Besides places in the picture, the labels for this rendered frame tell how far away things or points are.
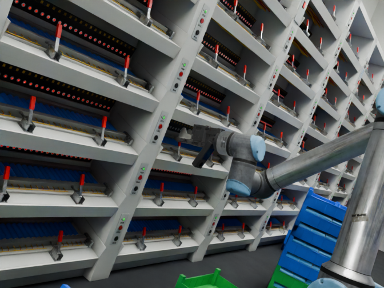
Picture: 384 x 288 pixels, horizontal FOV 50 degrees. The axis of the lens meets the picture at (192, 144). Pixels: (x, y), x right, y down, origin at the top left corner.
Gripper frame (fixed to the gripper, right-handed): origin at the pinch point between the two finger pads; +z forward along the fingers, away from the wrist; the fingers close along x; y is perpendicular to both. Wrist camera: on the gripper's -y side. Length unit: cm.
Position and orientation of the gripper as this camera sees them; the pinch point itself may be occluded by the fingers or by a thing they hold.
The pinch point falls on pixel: (177, 140)
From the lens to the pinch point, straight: 167.8
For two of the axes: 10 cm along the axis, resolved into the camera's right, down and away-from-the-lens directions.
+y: 2.0, -9.8, 0.4
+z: -8.3, -1.4, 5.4
